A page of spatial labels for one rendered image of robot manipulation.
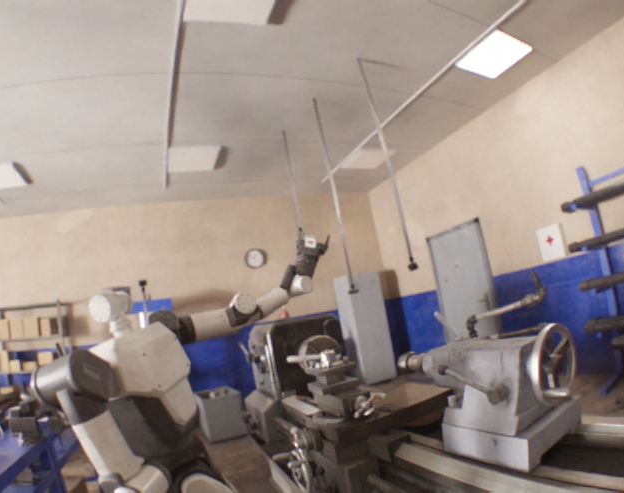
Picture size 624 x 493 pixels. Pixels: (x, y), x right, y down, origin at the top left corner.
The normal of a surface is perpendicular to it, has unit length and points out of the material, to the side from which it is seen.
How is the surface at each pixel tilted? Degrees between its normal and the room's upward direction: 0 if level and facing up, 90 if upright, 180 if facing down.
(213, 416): 90
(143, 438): 110
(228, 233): 90
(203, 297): 90
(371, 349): 90
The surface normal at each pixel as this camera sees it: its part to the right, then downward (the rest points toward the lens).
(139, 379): 0.55, -0.37
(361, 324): 0.37, -0.23
